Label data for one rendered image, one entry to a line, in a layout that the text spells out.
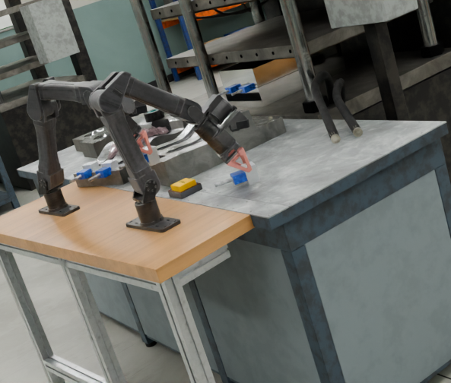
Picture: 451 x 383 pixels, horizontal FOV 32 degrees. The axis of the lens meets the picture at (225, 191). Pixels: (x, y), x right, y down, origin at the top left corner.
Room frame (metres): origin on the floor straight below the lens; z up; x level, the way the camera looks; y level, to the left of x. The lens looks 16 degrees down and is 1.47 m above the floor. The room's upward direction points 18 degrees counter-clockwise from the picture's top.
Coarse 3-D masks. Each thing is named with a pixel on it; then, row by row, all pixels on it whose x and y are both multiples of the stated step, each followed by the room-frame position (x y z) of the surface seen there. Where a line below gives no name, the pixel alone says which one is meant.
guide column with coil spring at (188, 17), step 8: (184, 0) 3.65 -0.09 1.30; (184, 8) 3.65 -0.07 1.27; (192, 8) 3.67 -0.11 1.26; (184, 16) 3.66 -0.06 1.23; (192, 16) 3.65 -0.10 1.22; (192, 24) 3.65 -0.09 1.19; (192, 32) 3.65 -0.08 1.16; (200, 32) 3.67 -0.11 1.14; (192, 40) 3.66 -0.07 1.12; (200, 40) 3.66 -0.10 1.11; (200, 48) 3.65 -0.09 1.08; (200, 56) 3.65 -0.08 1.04; (200, 64) 3.66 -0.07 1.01; (208, 64) 3.66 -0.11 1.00; (208, 72) 3.65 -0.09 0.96; (208, 80) 3.65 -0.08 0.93; (208, 88) 3.65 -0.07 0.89; (216, 88) 3.66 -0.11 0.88; (208, 96) 3.66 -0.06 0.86
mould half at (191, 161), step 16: (256, 128) 2.70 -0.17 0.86; (272, 128) 2.73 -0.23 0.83; (160, 144) 2.80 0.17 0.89; (176, 144) 2.72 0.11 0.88; (240, 144) 2.66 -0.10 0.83; (256, 144) 2.69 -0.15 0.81; (160, 160) 2.54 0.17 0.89; (176, 160) 2.53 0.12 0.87; (192, 160) 2.56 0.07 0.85; (208, 160) 2.59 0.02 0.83; (160, 176) 2.56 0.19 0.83; (176, 176) 2.52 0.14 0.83; (192, 176) 2.55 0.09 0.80
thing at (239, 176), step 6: (252, 168) 2.27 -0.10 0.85; (234, 174) 2.28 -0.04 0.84; (240, 174) 2.27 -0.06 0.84; (246, 174) 2.26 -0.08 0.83; (252, 174) 2.27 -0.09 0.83; (258, 174) 2.27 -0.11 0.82; (228, 180) 2.28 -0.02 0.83; (234, 180) 2.26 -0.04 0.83; (240, 180) 2.26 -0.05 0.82; (246, 180) 2.27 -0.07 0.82; (252, 180) 2.27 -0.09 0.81; (258, 180) 2.27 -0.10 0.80; (216, 186) 2.27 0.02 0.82
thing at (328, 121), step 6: (318, 90) 2.75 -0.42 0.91; (318, 96) 2.71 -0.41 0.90; (318, 102) 2.67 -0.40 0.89; (324, 102) 2.67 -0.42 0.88; (318, 108) 2.65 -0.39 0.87; (324, 108) 2.61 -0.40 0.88; (324, 114) 2.57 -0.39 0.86; (324, 120) 2.54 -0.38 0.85; (330, 120) 2.52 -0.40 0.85; (330, 126) 2.47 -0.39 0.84; (330, 132) 2.44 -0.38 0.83; (336, 132) 2.43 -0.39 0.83; (330, 138) 2.43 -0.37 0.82; (336, 138) 2.41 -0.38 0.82
